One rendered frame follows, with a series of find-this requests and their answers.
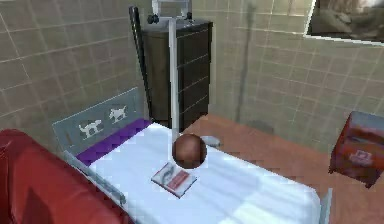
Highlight black baseball bat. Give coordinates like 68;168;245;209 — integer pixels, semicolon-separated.
128;5;155;123

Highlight framed painting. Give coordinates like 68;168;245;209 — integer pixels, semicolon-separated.
303;0;384;47

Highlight brown ball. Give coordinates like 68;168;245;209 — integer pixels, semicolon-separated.
171;133;208;170

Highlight dark brown chest of drawers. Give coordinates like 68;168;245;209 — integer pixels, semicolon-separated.
141;19;214;133

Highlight white and red book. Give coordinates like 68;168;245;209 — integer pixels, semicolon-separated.
150;162;198;199

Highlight white bed with grey headboard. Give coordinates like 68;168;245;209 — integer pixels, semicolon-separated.
52;87;333;224

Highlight red sofa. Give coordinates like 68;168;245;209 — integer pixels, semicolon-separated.
0;128;134;224

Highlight red box with grey top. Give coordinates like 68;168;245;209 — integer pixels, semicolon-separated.
328;110;384;189

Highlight white lamp post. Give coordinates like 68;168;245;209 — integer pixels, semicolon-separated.
168;18;181;141

